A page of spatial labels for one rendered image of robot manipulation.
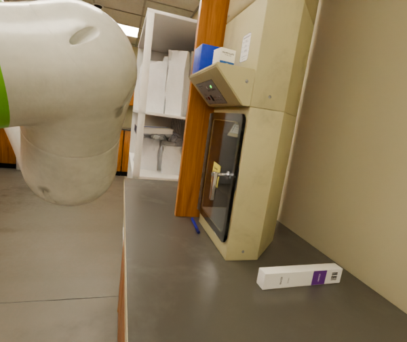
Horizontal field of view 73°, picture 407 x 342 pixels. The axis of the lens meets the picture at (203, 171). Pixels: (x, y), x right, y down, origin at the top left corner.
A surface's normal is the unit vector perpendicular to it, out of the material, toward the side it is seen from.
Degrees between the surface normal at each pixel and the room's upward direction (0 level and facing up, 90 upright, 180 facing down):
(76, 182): 120
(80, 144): 128
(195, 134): 90
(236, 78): 90
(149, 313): 0
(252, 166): 90
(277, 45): 90
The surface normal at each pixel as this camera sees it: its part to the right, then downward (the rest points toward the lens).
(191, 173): 0.28, 0.22
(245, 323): 0.14, -0.97
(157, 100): -0.14, 0.22
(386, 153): -0.95, -0.07
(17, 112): 0.50, 0.82
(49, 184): -0.06, 0.61
